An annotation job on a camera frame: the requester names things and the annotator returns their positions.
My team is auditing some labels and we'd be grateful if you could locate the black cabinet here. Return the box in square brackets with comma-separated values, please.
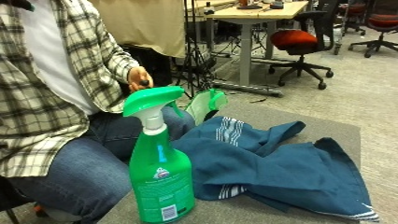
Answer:
[119, 44, 175, 94]

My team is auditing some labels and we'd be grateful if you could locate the black tripod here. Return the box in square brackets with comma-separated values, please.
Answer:
[176, 0, 219, 100]

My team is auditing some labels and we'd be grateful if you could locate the beige cloth cover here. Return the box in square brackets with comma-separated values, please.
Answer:
[88, 0, 187, 59]

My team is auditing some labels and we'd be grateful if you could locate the person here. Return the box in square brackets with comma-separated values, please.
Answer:
[0, 0, 198, 224]

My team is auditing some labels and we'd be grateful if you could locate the green spray bottle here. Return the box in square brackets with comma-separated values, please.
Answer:
[123, 86, 198, 224]

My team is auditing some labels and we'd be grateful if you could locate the wooden desk with grey legs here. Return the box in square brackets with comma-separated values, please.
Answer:
[206, 0, 312, 98]

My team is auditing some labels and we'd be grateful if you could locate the grey floor mat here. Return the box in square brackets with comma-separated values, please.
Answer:
[98, 101, 363, 224]

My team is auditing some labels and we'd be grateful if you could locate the blue towel with white stripes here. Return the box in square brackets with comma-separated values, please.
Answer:
[171, 116, 381, 223]

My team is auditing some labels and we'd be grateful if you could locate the red and black office chair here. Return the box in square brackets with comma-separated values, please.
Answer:
[268, 0, 347, 91]
[337, 0, 369, 37]
[348, 0, 398, 59]

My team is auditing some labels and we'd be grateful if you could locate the black stool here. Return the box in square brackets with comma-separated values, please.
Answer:
[0, 175, 35, 224]

